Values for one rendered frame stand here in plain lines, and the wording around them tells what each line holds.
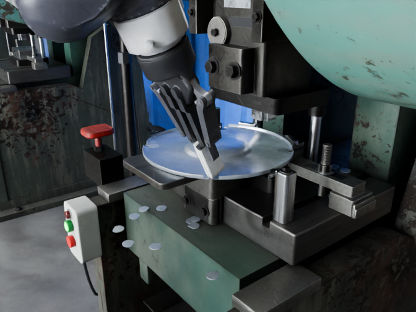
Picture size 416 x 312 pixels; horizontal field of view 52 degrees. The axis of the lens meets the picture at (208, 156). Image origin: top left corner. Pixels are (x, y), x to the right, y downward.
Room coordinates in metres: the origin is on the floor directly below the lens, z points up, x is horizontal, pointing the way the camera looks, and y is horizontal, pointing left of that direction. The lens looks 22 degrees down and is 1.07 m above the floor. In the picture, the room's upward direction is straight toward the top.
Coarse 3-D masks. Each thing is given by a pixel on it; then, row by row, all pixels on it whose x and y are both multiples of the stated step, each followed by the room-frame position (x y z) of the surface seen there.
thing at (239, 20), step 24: (216, 0) 0.85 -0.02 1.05; (240, 0) 0.80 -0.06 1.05; (216, 24) 0.83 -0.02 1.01; (240, 24) 0.80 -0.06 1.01; (216, 48) 0.80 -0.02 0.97; (240, 48) 0.75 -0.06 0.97; (264, 48) 0.75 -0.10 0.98; (288, 48) 0.78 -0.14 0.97; (216, 72) 0.80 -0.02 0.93; (240, 72) 0.75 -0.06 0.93; (264, 72) 0.75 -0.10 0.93; (288, 72) 0.78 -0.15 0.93; (264, 96) 0.75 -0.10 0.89
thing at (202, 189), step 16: (128, 160) 0.72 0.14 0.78; (144, 160) 0.72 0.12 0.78; (144, 176) 0.66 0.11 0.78; (160, 176) 0.65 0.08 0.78; (176, 176) 0.65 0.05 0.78; (192, 192) 0.76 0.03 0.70; (208, 192) 0.72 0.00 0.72; (224, 192) 0.72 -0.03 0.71; (192, 208) 0.76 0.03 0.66; (208, 208) 0.72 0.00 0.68
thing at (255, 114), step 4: (252, 112) 0.85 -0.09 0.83; (256, 112) 0.84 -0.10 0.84; (260, 112) 0.83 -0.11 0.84; (252, 116) 0.85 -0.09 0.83; (256, 116) 0.84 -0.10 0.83; (260, 116) 0.83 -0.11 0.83; (264, 116) 0.83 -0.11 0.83; (268, 116) 0.83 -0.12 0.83; (272, 116) 0.84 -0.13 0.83; (260, 120) 0.83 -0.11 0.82; (264, 120) 0.83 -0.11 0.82; (268, 120) 0.83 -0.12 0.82
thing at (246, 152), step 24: (168, 144) 0.80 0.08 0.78; (192, 144) 0.78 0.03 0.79; (216, 144) 0.78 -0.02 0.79; (240, 144) 0.78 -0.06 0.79; (264, 144) 0.80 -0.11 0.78; (288, 144) 0.80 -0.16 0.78; (168, 168) 0.68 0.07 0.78; (192, 168) 0.68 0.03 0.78; (240, 168) 0.68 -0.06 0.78; (264, 168) 0.68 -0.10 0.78
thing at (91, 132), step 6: (90, 126) 0.98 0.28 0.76; (96, 126) 0.98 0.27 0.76; (102, 126) 0.99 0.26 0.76; (108, 126) 0.99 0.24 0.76; (84, 132) 0.95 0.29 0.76; (90, 132) 0.94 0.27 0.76; (96, 132) 0.94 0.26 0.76; (102, 132) 0.95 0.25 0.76; (108, 132) 0.96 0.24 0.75; (90, 138) 0.94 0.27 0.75; (96, 138) 0.94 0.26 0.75; (96, 144) 0.97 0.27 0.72
